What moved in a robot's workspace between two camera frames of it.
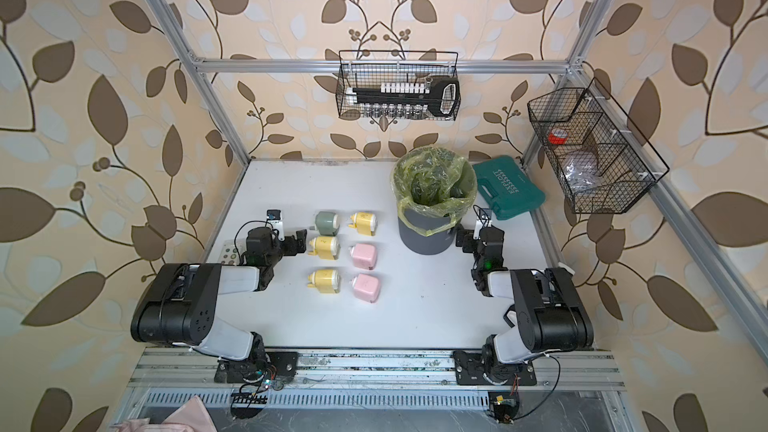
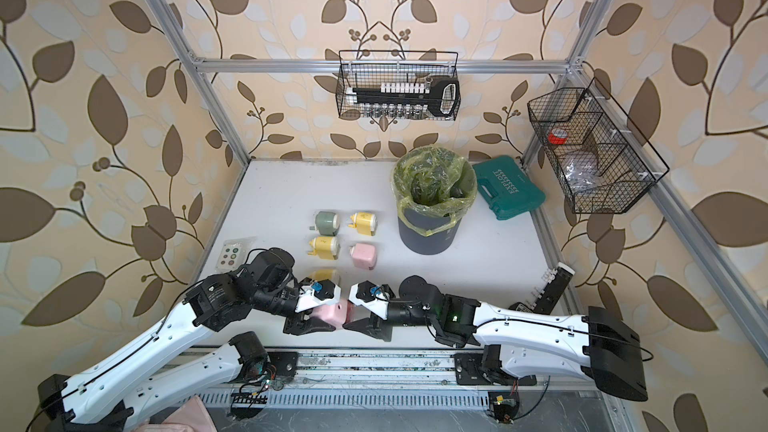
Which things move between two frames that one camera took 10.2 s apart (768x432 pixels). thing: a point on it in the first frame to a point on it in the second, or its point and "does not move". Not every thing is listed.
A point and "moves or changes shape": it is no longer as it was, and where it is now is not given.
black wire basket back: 398,85 does not move
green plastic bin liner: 433,186 does not move
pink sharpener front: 365,287 moves or changes shape
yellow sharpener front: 325,280 does not move
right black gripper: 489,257 to 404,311
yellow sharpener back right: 365,223 does not move
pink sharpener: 364,256 does not move
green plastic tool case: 507,186 does not move
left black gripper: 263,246 to 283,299
